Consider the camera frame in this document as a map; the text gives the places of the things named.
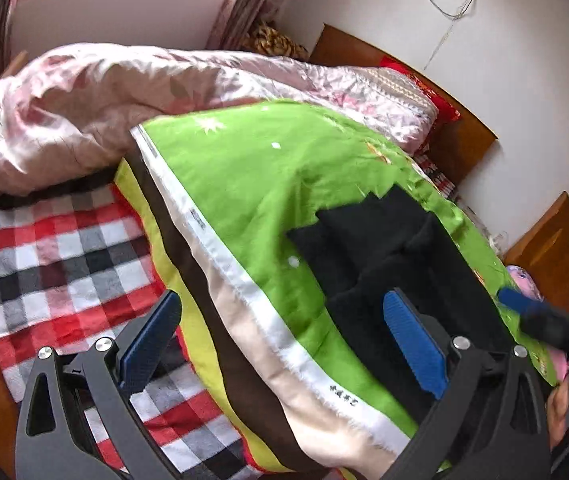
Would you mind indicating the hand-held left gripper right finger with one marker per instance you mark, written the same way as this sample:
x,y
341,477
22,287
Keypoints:
x,y
414,345

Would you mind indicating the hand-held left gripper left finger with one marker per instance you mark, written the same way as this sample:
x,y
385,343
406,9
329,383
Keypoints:
x,y
149,345

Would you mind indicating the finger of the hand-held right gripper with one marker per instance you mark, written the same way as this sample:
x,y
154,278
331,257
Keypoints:
x,y
516,306

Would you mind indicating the black pants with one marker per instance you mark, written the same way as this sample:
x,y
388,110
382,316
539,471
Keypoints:
x,y
389,240

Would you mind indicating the wooden bed headboard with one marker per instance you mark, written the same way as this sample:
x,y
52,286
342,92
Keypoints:
x,y
459,130
559,250

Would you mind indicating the red plaid bed sheet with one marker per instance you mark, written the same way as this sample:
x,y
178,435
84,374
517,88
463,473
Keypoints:
x,y
39,260

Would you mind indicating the green printed bed sheet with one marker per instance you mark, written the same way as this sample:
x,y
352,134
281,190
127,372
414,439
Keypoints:
x,y
244,185

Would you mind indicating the red printed pillow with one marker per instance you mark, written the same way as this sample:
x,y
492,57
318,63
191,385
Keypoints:
x,y
444,105

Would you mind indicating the pink floral quilt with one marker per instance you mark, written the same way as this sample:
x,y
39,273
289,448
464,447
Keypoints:
x,y
89,95

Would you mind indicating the yellow brown patterned cloth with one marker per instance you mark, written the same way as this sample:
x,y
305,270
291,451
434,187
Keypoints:
x,y
274,40

